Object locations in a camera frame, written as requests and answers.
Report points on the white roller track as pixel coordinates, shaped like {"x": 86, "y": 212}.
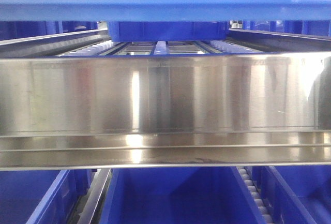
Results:
{"x": 255, "y": 194}
{"x": 161, "y": 48}

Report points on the blue bin behind on rollers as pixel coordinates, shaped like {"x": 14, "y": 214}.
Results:
{"x": 167, "y": 31}

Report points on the lower blue bin centre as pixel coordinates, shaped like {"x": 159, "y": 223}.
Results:
{"x": 179, "y": 195}

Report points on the lower steel divider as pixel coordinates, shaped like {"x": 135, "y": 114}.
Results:
{"x": 89, "y": 207}

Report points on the lower white roller track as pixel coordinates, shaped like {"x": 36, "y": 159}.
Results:
{"x": 255, "y": 194}

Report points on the lower blue bin right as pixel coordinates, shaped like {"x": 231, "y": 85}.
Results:
{"x": 297, "y": 194}

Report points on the lower blue bin left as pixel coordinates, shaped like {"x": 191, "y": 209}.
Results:
{"x": 47, "y": 196}

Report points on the steel shelf front rail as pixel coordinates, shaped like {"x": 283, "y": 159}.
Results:
{"x": 165, "y": 111}

